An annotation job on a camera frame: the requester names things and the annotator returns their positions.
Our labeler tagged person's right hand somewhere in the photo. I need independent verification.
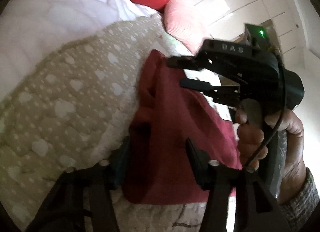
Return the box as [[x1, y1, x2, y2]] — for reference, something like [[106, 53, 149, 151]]
[[235, 108, 308, 205]]

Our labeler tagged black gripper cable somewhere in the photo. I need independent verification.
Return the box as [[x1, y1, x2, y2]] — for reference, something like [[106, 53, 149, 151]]
[[243, 47, 287, 170]]

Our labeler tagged grey knit sleeve forearm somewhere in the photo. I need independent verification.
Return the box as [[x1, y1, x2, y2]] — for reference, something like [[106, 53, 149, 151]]
[[280, 168, 319, 231]]

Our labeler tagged white glossy wardrobe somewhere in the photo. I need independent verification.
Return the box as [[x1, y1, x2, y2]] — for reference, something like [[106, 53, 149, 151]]
[[184, 0, 319, 74]]

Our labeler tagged maroon sweater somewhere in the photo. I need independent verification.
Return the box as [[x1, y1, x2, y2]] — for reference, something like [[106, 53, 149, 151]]
[[121, 50, 241, 205]]

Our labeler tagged white bed sheet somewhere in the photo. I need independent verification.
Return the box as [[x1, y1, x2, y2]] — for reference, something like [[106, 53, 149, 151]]
[[1, 0, 157, 98]]

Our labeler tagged pink pillow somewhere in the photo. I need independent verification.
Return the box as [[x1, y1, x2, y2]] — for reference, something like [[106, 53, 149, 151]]
[[164, 0, 209, 55]]

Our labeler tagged heart patterned quilt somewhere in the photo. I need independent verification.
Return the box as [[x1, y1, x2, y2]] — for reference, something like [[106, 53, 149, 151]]
[[1, 15, 220, 231]]

